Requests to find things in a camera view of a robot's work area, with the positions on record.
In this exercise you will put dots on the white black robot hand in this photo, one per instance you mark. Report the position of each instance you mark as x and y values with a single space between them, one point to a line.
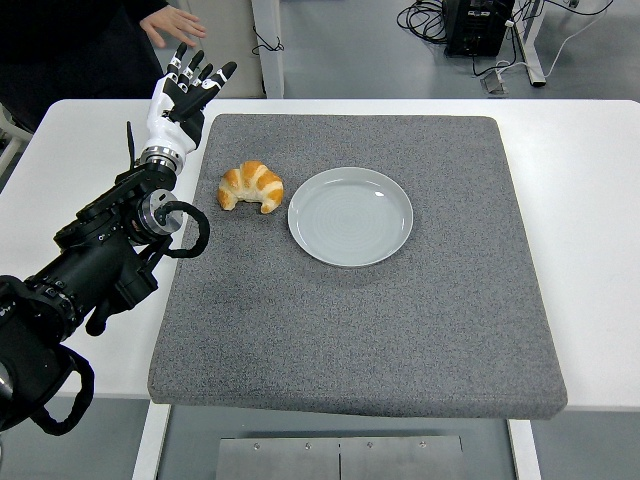
167 127

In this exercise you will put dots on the golden croissant bread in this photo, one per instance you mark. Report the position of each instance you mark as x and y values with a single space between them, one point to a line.
250 182

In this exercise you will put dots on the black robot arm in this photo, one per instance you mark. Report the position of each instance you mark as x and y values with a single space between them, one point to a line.
95 255

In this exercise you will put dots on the round grey plate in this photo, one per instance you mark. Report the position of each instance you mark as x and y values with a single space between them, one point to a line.
350 220

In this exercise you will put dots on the grey metal plate with screws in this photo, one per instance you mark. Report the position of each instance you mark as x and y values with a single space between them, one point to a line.
340 457

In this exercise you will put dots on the person's hand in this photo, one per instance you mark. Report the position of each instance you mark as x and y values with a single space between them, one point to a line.
175 27

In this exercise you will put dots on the person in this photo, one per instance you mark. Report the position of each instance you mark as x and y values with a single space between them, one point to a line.
75 50

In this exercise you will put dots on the grey felt mat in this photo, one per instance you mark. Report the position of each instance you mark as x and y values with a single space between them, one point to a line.
350 325

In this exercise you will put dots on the white table leg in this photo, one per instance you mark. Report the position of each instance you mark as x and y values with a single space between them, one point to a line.
150 445
525 450

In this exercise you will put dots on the black computer case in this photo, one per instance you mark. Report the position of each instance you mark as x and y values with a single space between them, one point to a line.
475 30

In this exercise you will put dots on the white desk leg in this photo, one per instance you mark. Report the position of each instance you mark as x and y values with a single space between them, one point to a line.
531 45

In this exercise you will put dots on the white chair frame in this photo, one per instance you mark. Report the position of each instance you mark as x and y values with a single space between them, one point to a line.
11 142

